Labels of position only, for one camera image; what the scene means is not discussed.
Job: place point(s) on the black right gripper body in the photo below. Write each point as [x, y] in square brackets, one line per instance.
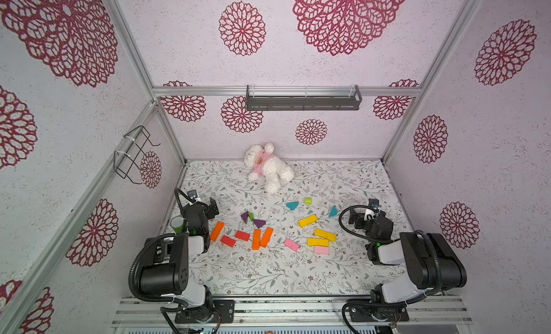
[364, 218]

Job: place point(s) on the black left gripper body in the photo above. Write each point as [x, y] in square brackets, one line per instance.
[206, 225]

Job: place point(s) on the teal triangle block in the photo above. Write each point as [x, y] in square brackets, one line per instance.
[333, 212]
[292, 205]

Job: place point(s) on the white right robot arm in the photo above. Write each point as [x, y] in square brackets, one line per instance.
[431, 266]

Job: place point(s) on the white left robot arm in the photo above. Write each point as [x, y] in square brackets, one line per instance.
[160, 271]

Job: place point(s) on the left orange long block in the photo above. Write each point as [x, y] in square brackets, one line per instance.
[216, 232]

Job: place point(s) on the orange long block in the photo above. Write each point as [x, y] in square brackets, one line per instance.
[266, 237]
[256, 239]
[216, 232]

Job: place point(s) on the green tape roll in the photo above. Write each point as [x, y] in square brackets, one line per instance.
[178, 224]

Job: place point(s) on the left purple triangle block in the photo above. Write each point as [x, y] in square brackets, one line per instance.
[245, 216]

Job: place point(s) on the purple triangle block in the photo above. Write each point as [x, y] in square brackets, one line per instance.
[259, 223]
[245, 216]

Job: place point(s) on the left red block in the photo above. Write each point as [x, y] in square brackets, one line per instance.
[226, 240]

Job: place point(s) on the red block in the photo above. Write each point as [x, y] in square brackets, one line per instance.
[226, 240]
[242, 236]

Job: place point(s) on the right red block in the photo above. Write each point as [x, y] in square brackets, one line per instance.
[242, 236]

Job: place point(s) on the right purple triangle block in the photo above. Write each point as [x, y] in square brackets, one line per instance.
[259, 223]

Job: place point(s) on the light pink block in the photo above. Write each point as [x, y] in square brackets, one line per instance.
[321, 250]

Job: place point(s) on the middle orange long block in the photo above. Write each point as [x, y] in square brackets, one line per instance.
[256, 239]

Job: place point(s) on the right orange long block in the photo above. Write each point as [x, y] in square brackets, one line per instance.
[266, 237]

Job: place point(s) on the magenta pink block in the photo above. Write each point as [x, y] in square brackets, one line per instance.
[292, 245]

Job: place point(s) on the white teddy bear pink shirt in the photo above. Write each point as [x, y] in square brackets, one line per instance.
[263, 162]

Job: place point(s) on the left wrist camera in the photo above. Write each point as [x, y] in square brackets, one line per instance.
[193, 196]

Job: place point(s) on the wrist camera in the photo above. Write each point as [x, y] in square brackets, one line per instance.
[193, 196]
[372, 211]

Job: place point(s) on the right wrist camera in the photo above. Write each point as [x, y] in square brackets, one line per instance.
[372, 211]

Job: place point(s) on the black wire wall rack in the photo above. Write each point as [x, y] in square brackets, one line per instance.
[125, 160]

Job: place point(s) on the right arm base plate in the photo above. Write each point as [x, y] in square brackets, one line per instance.
[365, 311]

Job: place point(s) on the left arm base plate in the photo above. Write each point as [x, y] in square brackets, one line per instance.
[212, 312]

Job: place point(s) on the grey wall shelf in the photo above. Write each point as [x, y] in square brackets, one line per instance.
[303, 101]

